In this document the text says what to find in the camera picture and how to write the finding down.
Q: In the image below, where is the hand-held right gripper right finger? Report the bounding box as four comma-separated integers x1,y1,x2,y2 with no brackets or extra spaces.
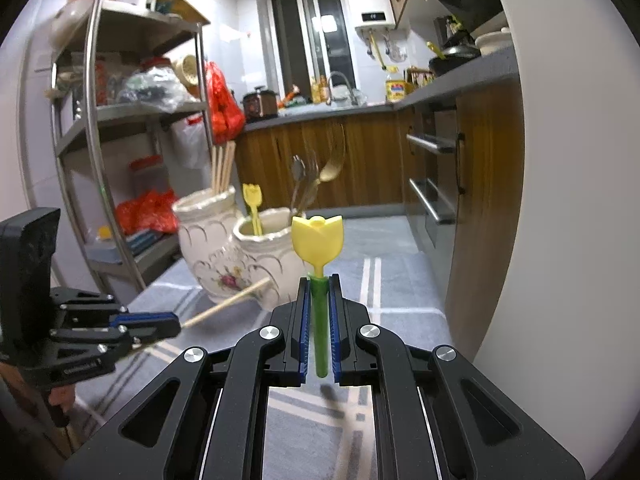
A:
327,274,586,480

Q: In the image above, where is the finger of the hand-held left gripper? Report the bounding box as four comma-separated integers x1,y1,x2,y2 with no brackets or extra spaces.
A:
22,323,182,387
49,287,182,330

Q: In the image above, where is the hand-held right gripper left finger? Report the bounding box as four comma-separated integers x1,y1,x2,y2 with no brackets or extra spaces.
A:
61,275,313,480

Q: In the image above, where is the yellow plastic fork green handle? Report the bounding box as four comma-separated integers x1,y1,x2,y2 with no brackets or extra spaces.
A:
291,215,345,379

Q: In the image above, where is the white floral ceramic utensil holder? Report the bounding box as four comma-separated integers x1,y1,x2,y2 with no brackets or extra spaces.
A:
171,186,307,311

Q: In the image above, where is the yellow plastic spoon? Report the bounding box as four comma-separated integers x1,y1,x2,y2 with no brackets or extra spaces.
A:
242,183,264,237

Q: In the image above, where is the gold spoon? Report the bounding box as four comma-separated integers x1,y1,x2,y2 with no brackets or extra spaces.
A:
300,124,347,212

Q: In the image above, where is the person's left hand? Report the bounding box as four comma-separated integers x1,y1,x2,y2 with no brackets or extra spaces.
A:
0,361,77,456

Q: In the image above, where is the grey plaid tablecloth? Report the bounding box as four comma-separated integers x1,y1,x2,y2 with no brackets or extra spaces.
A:
75,252,449,480

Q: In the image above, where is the red plastic bag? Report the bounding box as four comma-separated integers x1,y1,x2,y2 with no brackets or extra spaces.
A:
115,189,179,236
205,61,247,145

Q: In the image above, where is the red-lidded plastic jar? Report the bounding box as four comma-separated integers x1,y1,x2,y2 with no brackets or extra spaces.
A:
129,157,169,197

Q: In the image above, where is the wooden kitchen cabinet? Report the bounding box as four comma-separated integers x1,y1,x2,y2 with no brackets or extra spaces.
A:
235,60,524,363

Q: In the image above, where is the metal storage rack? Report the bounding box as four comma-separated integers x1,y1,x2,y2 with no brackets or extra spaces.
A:
22,0,212,292

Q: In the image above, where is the white plastic bag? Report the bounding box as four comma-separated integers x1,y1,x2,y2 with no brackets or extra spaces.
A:
170,115,213,170

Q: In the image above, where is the clear plastic bag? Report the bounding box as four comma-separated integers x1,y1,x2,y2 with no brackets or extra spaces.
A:
117,67,193,112

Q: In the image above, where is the dark red rice cooker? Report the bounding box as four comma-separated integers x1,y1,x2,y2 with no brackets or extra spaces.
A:
242,85,279,122

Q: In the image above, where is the chrome faucet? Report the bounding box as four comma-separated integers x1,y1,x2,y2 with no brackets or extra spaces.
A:
327,71,359,107

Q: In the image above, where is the yellow cooking oil bottle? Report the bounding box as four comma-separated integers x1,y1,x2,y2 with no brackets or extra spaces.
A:
384,71,407,102

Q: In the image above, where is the yellow plastic colander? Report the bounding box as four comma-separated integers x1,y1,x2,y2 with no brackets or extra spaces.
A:
172,54,201,87

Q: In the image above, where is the kitchen window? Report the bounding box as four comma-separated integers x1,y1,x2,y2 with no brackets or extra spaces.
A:
265,0,357,94

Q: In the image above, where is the black wok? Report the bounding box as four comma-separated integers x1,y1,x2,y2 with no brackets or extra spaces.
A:
428,44,482,77

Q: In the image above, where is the cardboard box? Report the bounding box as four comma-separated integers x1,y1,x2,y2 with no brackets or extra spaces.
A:
149,0,211,26

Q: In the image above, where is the white water heater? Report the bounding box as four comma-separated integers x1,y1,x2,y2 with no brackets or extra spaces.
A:
343,0,399,37

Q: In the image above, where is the white ceramic pot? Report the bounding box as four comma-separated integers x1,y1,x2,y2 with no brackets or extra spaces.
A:
474,27,512,54

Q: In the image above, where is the steel drawer handle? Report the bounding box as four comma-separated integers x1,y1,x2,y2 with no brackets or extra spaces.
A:
408,177,454,224

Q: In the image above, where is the steel oven handle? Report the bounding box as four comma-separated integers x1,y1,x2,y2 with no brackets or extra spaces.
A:
405,132,459,154

